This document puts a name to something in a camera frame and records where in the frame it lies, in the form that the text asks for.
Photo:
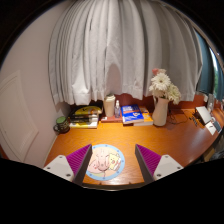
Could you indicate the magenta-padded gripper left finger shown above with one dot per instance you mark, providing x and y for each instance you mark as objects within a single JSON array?
[{"x": 62, "y": 166}]

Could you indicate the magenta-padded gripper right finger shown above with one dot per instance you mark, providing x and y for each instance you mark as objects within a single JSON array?
[{"x": 163, "y": 165}]

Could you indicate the round cartoon mouse pad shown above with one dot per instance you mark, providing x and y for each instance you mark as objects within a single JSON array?
[{"x": 116, "y": 163}]

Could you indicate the dark green mug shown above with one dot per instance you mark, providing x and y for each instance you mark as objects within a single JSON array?
[{"x": 62, "y": 126}]

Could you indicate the white ceramic vase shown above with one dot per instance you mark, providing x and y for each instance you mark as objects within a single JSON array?
[{"x": 160, "y": 113}]

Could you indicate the black and yellow book stack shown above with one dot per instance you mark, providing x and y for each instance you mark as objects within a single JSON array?
[{"x": 85, "y": 116}]

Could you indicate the blue book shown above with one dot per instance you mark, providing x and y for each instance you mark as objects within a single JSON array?
[{"x": 132, "y": 114}]

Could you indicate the white flat device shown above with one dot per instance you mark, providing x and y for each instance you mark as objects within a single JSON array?
[{"x": 203, "y": 114}]

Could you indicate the flat red book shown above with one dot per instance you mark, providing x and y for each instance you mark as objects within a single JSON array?
[{"x": 108, "y": 119}]

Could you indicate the clear pump bottle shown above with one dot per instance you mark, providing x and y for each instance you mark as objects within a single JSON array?
[{"x": 117, "y": 111}]

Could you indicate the cream lidded tumbler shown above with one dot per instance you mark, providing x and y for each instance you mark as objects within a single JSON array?
[{"x": 109, "y": 106}]

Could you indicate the white and pink flowers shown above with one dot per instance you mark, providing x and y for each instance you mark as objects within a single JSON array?
[{"x": 161, "y": 81}]

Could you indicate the window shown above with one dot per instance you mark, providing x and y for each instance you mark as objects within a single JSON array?
[{"x": 206, "y": 70}]

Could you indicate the white curtain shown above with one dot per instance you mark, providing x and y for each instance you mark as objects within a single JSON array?
[{"x": 110, "y": 50}]

